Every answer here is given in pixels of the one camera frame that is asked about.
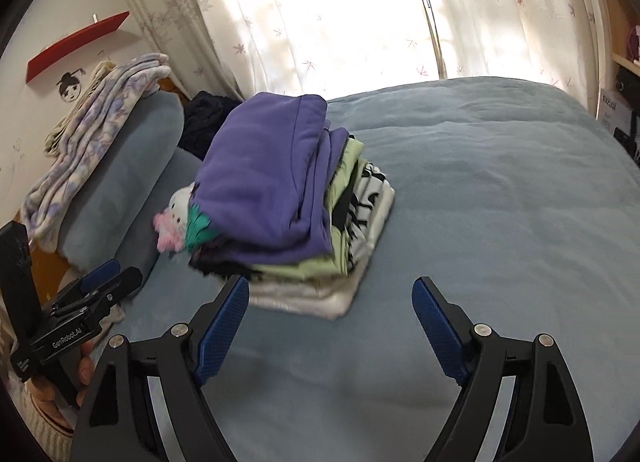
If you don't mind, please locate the floral sheer curtain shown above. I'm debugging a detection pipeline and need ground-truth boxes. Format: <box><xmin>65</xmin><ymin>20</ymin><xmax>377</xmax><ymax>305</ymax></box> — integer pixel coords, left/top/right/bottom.
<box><xmin>410</xmin><ymin>0</ymin><xmax>601</xmax><ymax>108</ymax></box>
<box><xmin>107</xmin><ymin>0</ymin><xmax>441</xmax><ymax>103</ymax></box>

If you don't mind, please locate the person's left forearm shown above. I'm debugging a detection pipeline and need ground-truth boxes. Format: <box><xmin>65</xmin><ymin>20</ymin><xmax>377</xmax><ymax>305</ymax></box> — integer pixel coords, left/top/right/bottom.
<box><xmin>5</xmin><ymin>377</ymin><xmax>78</xmax><ymax>462</ymax></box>

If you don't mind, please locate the white cat plush toy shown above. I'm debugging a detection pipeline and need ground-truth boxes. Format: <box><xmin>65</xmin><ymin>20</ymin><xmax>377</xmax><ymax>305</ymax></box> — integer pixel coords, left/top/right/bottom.
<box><xmin>152</xmin><ymin>182</ymin><xmax>211</xmax><ymax>255</ymax></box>

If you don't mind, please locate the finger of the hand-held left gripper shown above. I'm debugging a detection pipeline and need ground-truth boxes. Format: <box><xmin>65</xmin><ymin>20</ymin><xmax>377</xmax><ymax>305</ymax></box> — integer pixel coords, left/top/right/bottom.
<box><xmin>91</xmin><ymin>267</ymin><xmax>143</xmax><ymax>311</ymax></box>
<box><xmin>82</xmin><ymin>259</ymin><xmax>122</xmax><ymax>293</ymax></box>

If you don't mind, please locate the green and black folded garment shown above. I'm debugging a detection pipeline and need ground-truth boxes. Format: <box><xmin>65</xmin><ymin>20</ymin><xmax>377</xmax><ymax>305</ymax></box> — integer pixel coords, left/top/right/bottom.
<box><xmin>190</xmin><ymin>137</ymin><xmax>366</xmax><ymax>288</ymax></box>

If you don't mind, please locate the face wall sticker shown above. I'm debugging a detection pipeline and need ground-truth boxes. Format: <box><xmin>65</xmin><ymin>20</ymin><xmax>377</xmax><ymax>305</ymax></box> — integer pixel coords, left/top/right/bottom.
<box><xmin>55</xmin><ymin>68</ymin><xmax>88</xmax><ymax>104</ymax></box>

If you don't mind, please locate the purple zip hoodie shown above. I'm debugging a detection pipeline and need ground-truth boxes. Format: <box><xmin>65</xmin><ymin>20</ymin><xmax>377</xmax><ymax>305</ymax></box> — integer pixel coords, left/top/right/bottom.
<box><xmin>192</xmin><ymin>92</ymin><xmax>351</xmax><ymax>268</ymax></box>

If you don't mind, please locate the floral folded blanket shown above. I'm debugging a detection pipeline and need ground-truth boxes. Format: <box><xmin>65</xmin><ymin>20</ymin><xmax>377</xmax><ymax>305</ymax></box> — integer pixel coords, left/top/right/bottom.
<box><xmin>20</xmin><ymin>53</ymin><xmax>171</xmax><ymax>250</ymax></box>

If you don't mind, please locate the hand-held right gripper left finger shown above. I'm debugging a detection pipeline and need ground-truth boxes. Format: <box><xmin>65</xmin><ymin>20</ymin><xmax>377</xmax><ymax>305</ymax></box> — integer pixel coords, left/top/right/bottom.
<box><xmin>70</xmin><ymin>274</ymin><xmax>250</xmax><ymax>462</ymax></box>

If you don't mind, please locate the beige folded cloth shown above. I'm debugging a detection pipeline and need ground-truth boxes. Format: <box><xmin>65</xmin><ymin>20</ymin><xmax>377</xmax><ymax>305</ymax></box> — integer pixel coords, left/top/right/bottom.
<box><xmin>44</xmin><ymin>61</ymin><xmax>117</xmax><ymax>155</ymax></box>

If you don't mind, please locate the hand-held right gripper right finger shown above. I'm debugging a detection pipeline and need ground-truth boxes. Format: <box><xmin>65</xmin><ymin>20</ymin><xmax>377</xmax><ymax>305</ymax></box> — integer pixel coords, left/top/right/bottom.
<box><xmin>411</xmin><ymin>276</ymin><xmax>595</xmax><ymax>462</ymax></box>

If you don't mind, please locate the wooden bookshelf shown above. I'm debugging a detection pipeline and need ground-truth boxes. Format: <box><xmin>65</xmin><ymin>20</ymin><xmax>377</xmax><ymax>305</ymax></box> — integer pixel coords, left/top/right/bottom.
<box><xmin>595</xmin><ymin>0</ymin><xmax>640</xmax><ymax>118</ymax></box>

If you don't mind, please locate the black white striped folded garment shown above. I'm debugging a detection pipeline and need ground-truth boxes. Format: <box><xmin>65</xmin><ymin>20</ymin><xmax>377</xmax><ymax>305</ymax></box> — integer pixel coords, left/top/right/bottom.
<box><xmin>330</xmin><ymin>159</ymin><xmax>396</xmax><ymax>273</ymax></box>

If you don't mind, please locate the blue-grey bed blanket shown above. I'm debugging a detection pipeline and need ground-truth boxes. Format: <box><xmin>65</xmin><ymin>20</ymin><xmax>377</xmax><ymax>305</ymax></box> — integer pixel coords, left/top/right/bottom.
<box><xmin>95</xmin><ymin>76</ymin><xmax>640</xmax><ymax>462</ymax></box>

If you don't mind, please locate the red wall shelf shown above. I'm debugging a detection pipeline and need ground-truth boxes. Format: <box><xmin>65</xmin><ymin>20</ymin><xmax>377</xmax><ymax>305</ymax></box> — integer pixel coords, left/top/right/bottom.
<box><xmin>27</xmin><ymin>11</ymin><xmax>131</xmax><ymax>84</ymax></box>

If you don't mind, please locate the white cardboard box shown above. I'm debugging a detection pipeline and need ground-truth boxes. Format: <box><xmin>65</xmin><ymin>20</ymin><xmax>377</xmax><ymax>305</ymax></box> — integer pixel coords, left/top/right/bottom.
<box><xmin>597</xmin><ymin>89</ymin><xmax>640</xmax><ymax>143</ymax></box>

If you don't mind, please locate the dark cloth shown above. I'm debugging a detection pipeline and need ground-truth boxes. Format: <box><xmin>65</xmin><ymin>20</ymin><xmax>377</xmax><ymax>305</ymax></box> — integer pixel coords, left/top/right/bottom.
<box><xmin>177</xmin><ymin>91</ymin><xmax>243</xmax><ymax>160</ymax></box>

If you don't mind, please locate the person's left hand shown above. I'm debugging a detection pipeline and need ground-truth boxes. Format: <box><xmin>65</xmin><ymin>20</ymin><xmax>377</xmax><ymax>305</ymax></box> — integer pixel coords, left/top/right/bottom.
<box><xmin>30</xmin><ymin>341</ymin><xmax>97</xmax><ymax>416</ymax></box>

